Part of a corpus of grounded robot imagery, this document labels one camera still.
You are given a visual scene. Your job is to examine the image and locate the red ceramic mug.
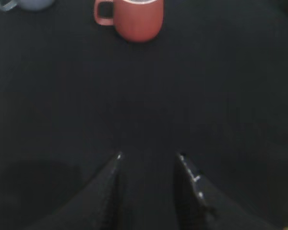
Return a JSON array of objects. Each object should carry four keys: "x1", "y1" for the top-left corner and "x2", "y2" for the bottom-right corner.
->
[{"x1": 93, "y1": 0, "x2": 164, "y2": 43}]

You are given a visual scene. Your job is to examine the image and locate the grey ceramic mug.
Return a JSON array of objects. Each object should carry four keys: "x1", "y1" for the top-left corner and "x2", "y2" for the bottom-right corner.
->
[{"x1": 0, "y1": 0, "x2": 55, "y2": 12}]

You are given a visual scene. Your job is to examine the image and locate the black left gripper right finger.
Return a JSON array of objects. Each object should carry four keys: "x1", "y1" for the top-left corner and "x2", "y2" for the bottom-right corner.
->
[{"x1": 174, "y1": 152, "x2": 285, "y2": 230}]

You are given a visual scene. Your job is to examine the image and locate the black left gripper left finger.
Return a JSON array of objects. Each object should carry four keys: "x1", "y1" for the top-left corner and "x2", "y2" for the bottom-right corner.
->
[{"x1": 26, "y1": 152, "x2": 123, "y2": 230}]

